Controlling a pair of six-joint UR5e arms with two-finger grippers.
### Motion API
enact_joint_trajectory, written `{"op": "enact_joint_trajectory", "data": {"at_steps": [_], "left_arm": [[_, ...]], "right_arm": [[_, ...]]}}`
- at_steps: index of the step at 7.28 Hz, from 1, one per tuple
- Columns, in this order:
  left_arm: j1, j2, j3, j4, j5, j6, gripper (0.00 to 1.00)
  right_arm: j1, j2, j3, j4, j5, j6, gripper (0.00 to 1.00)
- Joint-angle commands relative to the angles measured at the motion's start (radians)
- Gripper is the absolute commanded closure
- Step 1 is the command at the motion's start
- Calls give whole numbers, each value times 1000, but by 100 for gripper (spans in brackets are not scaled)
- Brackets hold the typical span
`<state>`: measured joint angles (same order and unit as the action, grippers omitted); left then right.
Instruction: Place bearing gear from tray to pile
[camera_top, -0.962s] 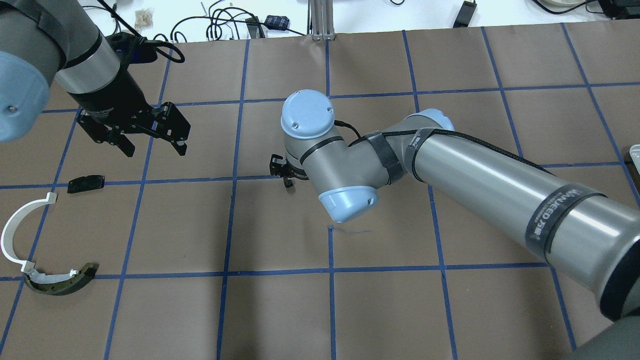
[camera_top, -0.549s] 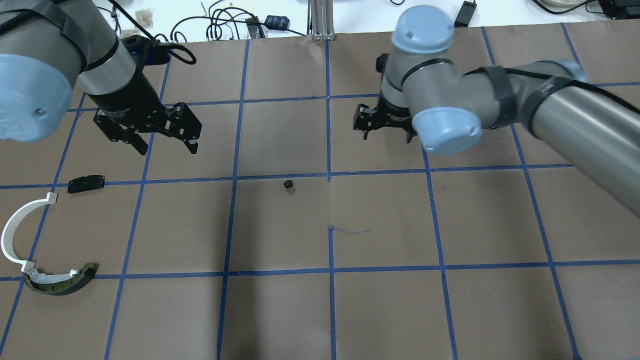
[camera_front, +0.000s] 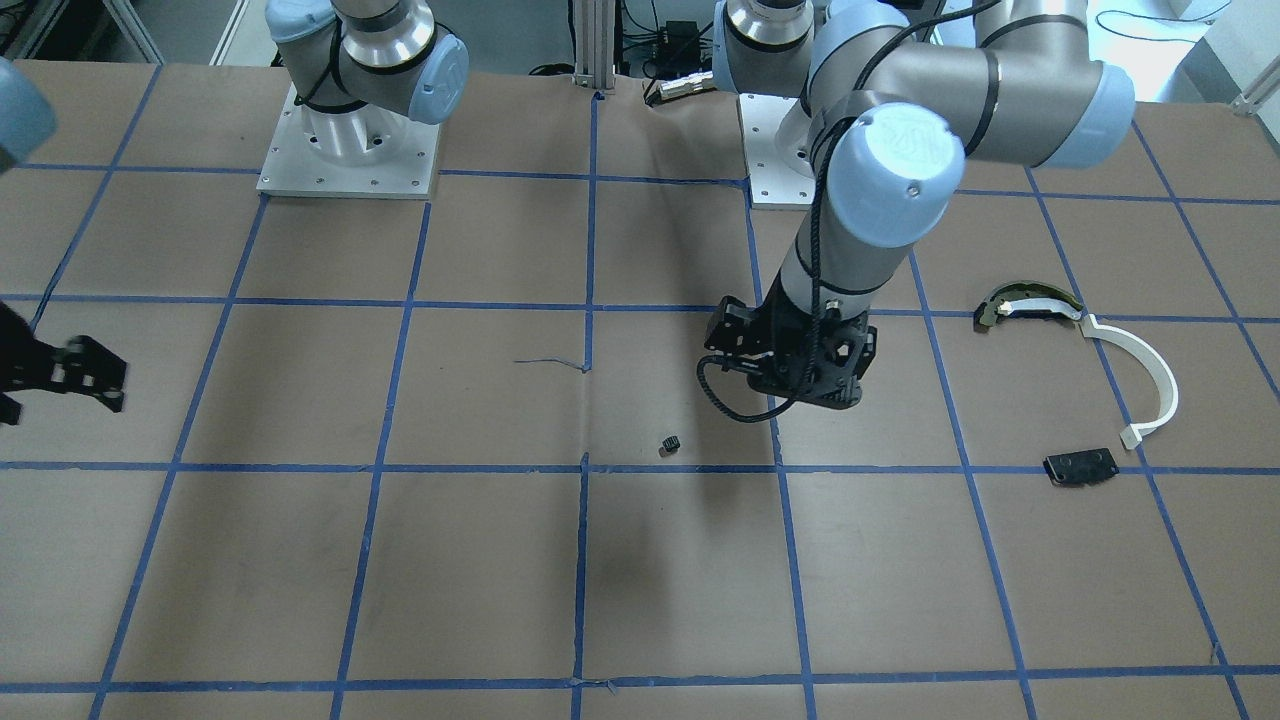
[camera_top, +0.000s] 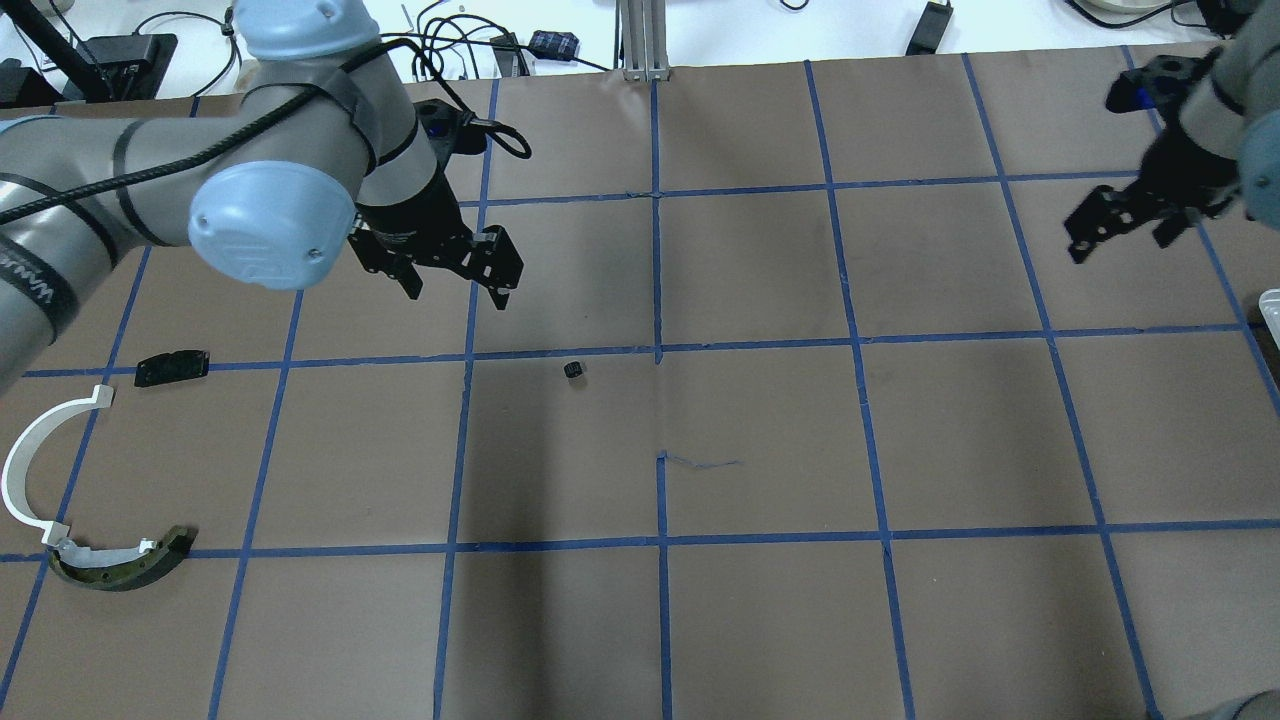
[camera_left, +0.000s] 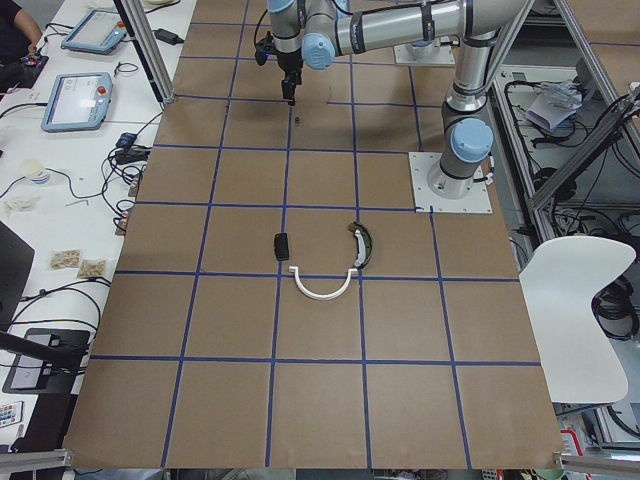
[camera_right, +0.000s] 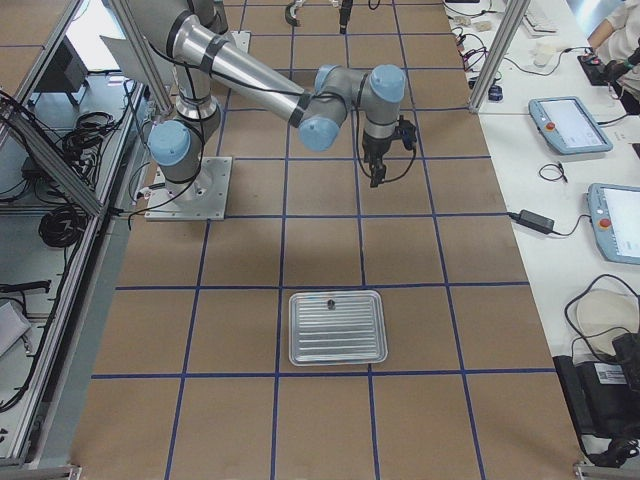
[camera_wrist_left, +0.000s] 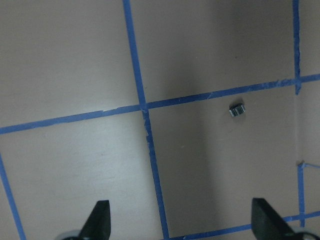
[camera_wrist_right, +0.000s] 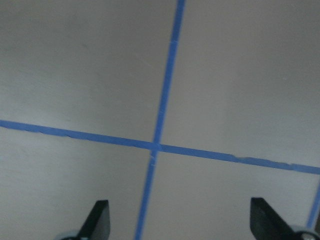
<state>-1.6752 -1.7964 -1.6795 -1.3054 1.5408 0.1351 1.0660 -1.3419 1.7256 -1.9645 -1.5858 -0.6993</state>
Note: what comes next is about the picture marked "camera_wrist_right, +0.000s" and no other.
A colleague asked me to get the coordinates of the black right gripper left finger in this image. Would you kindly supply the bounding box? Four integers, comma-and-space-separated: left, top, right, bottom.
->
75, 200, 111, 240

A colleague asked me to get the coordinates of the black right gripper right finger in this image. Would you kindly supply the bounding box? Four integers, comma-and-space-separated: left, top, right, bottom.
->
250, 197, 303, 240

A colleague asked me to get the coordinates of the brown paper table cover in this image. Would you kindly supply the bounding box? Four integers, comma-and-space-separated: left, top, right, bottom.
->
0, 0, 320, 240

